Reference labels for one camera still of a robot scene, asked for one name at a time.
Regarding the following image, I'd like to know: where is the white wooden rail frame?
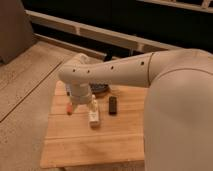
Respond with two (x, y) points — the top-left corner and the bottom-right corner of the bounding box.
(21, 0), (213, 56)

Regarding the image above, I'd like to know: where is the black remote control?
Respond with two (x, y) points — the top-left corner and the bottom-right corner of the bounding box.
(109, 96), (117, 115)

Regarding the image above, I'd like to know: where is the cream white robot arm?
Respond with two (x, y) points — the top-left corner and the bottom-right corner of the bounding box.
(59, 49), (213, 171)

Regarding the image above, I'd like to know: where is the grey cabinet at left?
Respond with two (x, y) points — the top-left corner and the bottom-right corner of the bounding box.
(0, 0), (36, 63)

